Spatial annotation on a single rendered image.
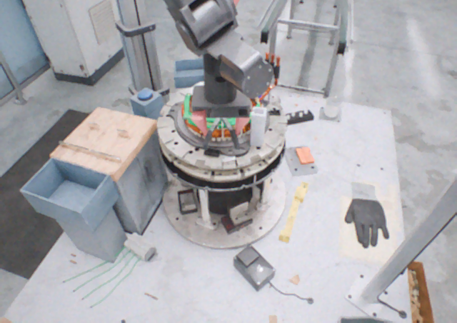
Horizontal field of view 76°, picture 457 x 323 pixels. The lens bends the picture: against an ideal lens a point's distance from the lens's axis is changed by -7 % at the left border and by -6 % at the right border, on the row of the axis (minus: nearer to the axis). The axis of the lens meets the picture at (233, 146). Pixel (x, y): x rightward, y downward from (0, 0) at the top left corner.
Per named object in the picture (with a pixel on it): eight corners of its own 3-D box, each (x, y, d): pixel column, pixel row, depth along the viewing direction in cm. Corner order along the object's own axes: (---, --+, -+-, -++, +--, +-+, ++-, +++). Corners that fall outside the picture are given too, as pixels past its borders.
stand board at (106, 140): (116, 182, 69) (113, 175, 67) (53, 161, 73) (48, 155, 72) (158, 126, 83) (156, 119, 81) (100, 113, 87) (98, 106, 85)
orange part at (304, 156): (314, 163, 106) (315, 161, 106) (300, 164, 106) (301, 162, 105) (308, 148, 111) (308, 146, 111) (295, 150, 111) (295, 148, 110)
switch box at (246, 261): (257, 292, 77) (258, 284, 73) (232, 265, 82) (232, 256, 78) (274, 276, 80) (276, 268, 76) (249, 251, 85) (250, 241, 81)
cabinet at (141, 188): (141, 238, 88) (117, 181, 69) (89, 219, 92) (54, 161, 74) (171, 187, 101) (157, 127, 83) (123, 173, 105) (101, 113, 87)
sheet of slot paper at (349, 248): (404, 271, 80) (405, 271, 80) (335, 255, 84) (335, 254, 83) (397, 186, 101) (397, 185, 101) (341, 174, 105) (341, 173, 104)
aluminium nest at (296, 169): (317, 173, 105) (318, 169, 103) (292, 176, 104) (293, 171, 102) (306, 148, 114) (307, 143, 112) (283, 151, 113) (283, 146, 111)
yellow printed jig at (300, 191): (290, 244, 86) (292, 238, 84) (278, 240, 87) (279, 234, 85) (309, 186, 101) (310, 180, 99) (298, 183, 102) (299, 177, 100)
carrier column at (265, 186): (266, 206, 93) (273, 159, 78) (258, 204, 94) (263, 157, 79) (268, 199, 95) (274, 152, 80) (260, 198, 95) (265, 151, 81)
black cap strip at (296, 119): (313, 120, 125) (314, 116, 123) (279, 127, 122) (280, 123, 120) (308, 113, 128) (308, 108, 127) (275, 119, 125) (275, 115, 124)
